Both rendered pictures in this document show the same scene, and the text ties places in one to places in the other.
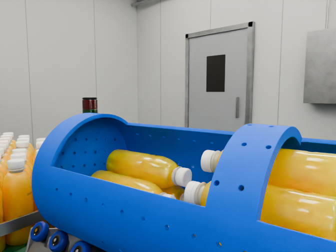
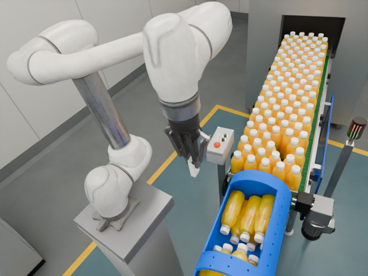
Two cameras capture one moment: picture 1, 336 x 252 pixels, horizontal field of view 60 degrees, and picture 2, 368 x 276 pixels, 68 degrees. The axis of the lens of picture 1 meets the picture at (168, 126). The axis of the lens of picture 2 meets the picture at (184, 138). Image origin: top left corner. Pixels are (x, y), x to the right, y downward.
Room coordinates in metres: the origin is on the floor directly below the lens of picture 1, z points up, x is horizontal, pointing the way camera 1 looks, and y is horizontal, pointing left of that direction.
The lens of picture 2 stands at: (0.33, -0.49, 2.22)
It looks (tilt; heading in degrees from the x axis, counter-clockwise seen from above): 44 degrees down; 86
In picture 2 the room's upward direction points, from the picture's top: 10 degrees counter-clockwise
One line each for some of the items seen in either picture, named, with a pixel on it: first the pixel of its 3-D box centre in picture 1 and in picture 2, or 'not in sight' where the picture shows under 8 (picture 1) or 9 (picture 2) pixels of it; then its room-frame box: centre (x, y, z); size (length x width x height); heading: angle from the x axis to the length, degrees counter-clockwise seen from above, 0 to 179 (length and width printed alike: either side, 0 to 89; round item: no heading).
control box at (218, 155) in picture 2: not in sight; (220, 145); (0.61, 0.57, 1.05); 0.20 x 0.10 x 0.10; 54
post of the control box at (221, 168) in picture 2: not in sight; (222, 197); (0.61, 0.57, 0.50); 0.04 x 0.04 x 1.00; 54
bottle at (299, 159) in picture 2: not in sight; (296, 163); (0.98, 0.36, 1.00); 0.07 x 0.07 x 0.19
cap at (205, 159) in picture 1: (212, 161); (242, 249); (0.50, -0.08, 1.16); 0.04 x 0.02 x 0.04; 144
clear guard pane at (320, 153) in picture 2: not in sight; (319, 155); (1.31, 0.59, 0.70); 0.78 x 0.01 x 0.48; 54
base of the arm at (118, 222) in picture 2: not in sight; (112, 209); (-0.02, 0.28, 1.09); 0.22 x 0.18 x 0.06; 51
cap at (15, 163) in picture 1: (16, 165); (251, 159); (0.72, 0.39, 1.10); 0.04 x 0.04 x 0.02
